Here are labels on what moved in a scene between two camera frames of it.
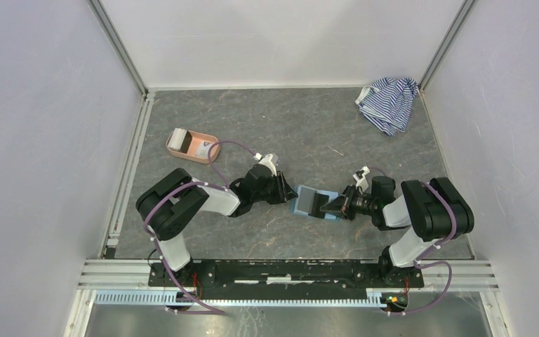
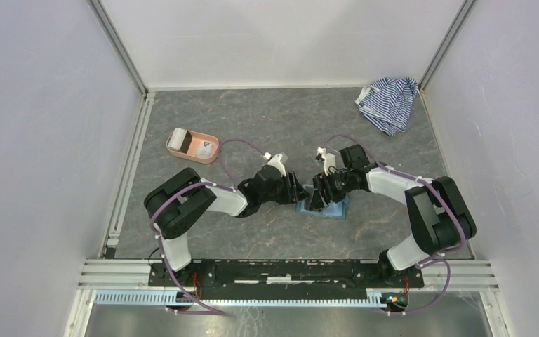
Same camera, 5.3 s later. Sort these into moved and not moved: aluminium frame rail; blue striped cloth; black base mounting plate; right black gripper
Moved: right black gripper
Not moved: aluminium frame rail; blue striped cloth; black base mounting plate
